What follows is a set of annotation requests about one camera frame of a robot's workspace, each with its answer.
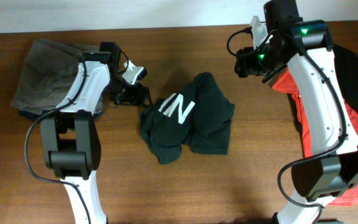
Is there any dark green t-shirt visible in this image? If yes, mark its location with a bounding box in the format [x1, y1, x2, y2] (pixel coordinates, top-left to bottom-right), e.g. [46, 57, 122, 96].
[140, 72, 236, 165]

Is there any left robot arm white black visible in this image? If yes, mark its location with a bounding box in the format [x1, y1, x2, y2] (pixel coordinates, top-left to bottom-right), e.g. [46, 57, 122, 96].
[40, 42, 153, 223]

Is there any navy folded garment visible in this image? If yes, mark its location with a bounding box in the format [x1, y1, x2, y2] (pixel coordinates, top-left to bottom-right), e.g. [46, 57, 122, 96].
[19, 110, 103, 121]

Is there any grey folded shirt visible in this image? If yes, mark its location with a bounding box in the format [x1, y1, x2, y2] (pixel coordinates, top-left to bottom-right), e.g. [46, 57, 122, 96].
[11, 39, 99, 115]

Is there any red soccer t-shirt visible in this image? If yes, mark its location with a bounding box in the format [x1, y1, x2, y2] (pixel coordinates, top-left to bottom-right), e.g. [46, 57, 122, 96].
[272, 68, 358, 207]

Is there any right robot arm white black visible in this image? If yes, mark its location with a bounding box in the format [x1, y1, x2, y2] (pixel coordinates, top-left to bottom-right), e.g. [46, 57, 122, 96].
[234, 0, 358, 223]

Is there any black garment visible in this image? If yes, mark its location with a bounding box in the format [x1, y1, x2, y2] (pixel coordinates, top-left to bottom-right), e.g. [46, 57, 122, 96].
[333, 45, 358, 113]

